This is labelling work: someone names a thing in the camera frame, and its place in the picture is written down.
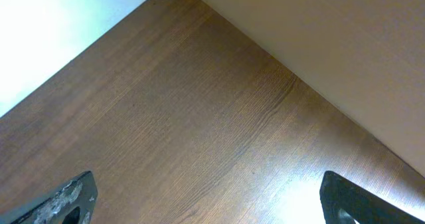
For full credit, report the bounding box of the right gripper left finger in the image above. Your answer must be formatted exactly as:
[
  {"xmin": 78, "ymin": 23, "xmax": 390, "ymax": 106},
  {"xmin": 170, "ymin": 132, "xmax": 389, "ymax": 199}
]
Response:
[{"xmin": 1, "ymin": 171, "xmax": 98, "ymax": 224}]

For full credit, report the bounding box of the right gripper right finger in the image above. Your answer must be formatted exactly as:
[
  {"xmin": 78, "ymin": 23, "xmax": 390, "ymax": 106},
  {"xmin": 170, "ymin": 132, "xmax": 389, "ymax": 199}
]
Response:
[{"xmin": 319, "ymin": 171, "xmax": 424, "ymax": 224}]

